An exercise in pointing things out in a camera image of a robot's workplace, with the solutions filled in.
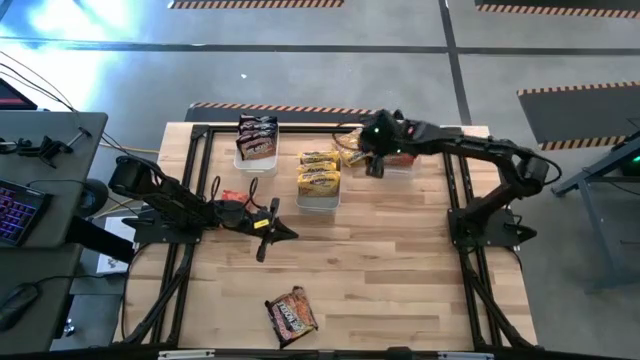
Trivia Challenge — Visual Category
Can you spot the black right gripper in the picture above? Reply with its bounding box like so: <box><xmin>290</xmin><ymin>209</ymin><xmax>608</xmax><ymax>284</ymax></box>
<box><xmin>358</xmin><ymin>110</ymin><xmax>404</xmax><ymax>180</ymax></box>

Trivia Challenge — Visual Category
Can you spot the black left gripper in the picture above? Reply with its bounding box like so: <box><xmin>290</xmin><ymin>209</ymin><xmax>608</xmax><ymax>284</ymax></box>
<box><xmin>219</xmin><ymin>198</ymin><xmax>300</xmax><ymax>262</ymax></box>

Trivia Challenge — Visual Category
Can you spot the grey plastic bin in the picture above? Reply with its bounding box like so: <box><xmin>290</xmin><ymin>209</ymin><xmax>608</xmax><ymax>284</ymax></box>
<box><xmin>294</xmin><ymin>152</ymin><xmax>342</xmax><ymax>214</ymax></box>

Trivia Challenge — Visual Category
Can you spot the clear plastic bin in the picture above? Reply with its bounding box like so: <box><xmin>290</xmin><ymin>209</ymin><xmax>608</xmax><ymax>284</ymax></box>
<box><xmin>382</xmin><ymin>149</ymin><xmax>421</xmax><ymax>179</ymax></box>

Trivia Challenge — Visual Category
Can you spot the white plastic bin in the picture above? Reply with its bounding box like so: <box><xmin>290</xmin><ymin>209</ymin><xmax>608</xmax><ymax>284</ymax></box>
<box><xmin>233</xmin><ymin>114</ymin><xmax>279</xmax><ymax>177</ymax></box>

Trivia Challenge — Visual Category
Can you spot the black hazard-striped floor mat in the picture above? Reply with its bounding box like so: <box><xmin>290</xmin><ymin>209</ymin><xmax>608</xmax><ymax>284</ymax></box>
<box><xmin>516</xmin><ymin>81</ymin><xmax>640</xmax><ymax>152</ymax></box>
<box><xmin>167</xmin><ymin>0</ymin><xmax>346</xmax><ymax>10</ymax></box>
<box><xmin>183</xmin><ymin>102</ymin><xmax>381</xmax><ymax>125</ymax></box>
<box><xmin>474</xmin><ymin>0</ymin><xmax>640</xmax><ymax>20</ymax></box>

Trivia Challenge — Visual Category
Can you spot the white printed paper sheet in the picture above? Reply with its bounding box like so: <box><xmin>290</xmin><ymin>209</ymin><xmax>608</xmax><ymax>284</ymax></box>
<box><xmin>95</xmin><ymin>215</ymin><xmax>137</xmax><ymax>275</ymax></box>

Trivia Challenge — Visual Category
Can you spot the black flat bar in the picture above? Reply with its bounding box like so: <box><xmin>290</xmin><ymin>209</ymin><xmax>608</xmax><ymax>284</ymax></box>
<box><xmin>64</xmin><ymin>215</ymin><xmax>136</xmax><ymax>265</ymax></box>

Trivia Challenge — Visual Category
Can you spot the round black object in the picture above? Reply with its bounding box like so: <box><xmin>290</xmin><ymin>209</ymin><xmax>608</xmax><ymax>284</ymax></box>
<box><xmin>77</xmin><ymin>178</ymin><xmax>110</xmax><ymax>219</ymax></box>

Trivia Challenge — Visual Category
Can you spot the grey side desk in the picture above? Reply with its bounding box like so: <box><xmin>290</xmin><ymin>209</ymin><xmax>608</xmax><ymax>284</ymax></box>
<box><xmin>0</xmin><ymin>110</ymin><xmax>109</xmax><ymax>354</ymax></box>

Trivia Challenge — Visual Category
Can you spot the grey-blue metal cart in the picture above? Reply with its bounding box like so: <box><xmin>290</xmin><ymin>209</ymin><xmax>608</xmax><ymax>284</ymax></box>
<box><xmin>549</xmin><ymin>130</ymin><xmax>640</xmax><ymax>294</ymax></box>

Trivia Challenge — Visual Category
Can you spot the black device with green light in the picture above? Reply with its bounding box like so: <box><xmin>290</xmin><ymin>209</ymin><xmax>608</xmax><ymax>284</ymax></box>
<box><xmin>619</xmin><ymin>152</ymin><xmax>640</xmax><ymax>177</ymax></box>

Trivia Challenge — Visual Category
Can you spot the backlit black keyboard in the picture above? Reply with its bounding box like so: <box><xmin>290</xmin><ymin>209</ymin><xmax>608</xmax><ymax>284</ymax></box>
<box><xmin>0</xmin><ymin>178</ymin><xmax>55</xmax><ymax>248</ymax></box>

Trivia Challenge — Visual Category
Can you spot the black computer mouse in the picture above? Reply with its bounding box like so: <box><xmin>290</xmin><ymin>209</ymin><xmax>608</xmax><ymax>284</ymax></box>
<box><xmin>0</xmin><ymin>282</ymin><xmax>41</xmax><ymax>332</ymax></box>

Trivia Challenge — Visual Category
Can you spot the small black device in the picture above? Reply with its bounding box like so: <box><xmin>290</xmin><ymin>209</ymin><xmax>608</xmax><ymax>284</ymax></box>
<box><xmin>0</xmin><ymin>138</ymin><xmax>34</xmax><ymax>156</ymax></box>

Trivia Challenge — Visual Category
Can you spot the dark monitor screen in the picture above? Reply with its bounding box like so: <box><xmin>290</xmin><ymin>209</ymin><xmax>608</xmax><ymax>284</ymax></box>
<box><xmin>0</xmin><ymin>78</ymin><xmax>39</xmax><ymax>111</ymax></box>

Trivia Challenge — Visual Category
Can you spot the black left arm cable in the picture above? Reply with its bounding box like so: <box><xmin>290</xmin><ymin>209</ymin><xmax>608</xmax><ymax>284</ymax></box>
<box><xmin>208</xmin><ymin>174</ymin><xmax>261</xmax><ymax>209</ymax></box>

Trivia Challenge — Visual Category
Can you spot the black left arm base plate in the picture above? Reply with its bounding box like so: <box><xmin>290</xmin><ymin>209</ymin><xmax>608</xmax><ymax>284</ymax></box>
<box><xmin>122</xmin><ymin>202</ymin><xmax>207</xmax><ymax>245</ymax></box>

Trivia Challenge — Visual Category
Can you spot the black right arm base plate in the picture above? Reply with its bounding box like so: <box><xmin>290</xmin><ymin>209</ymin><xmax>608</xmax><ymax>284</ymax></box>
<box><xmin>448</xmin><ymin>207</ymin><xmax>539</xmax><ymax>249</ymax></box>

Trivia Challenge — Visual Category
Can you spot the yellow floor cable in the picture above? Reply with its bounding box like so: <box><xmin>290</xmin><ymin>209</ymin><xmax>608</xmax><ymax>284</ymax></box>
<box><xmin>97</xmin><ymin>143</ymin><xmax>161</xmax><ymax>156</ymax></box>

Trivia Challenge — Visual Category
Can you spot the black T-handle tool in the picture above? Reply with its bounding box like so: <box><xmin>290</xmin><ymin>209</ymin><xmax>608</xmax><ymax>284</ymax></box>
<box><xmin>64</xmin><ymin>127</ymin><xmax>94</xmax><ymax>149</ymax></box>

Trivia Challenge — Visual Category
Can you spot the black clamp mount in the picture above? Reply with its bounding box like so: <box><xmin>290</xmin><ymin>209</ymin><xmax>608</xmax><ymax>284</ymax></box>
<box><xmin>37</xmin><ymin>134</ymin><xmax>75</xmax><ymax>169</ymax></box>

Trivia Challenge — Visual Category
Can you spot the black floor cable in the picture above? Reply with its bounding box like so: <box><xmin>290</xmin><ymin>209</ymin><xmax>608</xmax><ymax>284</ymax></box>
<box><xmin>0</xmin><ymin>49</ymin><xmax>76</xmax><ymax>114</ymax></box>

